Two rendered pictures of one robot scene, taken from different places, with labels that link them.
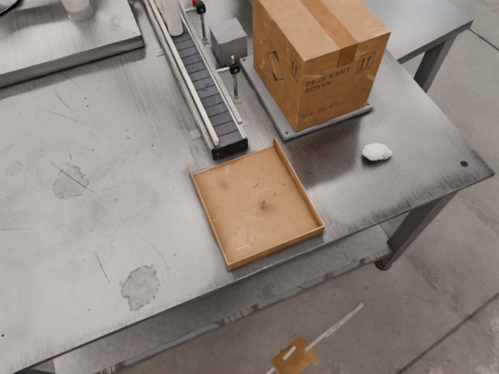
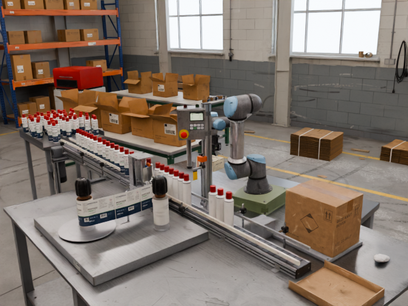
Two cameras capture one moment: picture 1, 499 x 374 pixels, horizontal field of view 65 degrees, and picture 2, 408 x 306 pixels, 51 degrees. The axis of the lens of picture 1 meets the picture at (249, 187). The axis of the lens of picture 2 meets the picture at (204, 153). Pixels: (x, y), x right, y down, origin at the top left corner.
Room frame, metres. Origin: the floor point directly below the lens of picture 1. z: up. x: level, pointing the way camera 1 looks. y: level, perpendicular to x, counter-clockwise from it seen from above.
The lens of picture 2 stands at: (-0.85, 1.02, 1.95)
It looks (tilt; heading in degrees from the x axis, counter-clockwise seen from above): 17 degrees down; 342
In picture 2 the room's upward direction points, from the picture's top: 1 degrees counter-clockwise
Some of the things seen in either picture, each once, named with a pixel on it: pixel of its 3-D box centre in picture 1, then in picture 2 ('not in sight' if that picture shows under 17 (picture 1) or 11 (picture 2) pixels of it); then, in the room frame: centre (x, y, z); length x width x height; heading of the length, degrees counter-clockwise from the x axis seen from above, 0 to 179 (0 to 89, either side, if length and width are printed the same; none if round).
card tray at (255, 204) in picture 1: (253, 199); (335, 288); (0.49, -0.01, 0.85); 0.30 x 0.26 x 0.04; 20
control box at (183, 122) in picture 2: not in sight; (191, 122); (1.55, 0.29, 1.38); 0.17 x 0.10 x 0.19; 75
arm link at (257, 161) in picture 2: not in sight; (255, 164); (1.51, -0.11, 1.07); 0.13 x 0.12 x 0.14; 92
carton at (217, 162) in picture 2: not in sight; (210, 163); (1.92, 0.05, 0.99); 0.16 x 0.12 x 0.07; 30
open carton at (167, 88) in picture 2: not in sight; (163, 84); (6.18, -0.63, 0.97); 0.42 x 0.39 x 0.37; 118
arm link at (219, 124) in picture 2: not in sight; (220, 123); (1.80, 0.02, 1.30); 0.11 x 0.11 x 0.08; 2
